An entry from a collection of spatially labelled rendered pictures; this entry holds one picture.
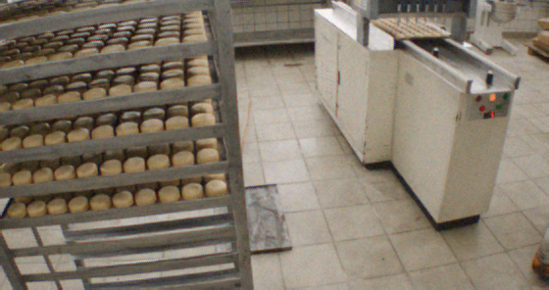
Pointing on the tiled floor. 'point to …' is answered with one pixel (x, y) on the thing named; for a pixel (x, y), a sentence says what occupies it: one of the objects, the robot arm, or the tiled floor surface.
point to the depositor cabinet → (358, 86)
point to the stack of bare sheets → (263, 221)
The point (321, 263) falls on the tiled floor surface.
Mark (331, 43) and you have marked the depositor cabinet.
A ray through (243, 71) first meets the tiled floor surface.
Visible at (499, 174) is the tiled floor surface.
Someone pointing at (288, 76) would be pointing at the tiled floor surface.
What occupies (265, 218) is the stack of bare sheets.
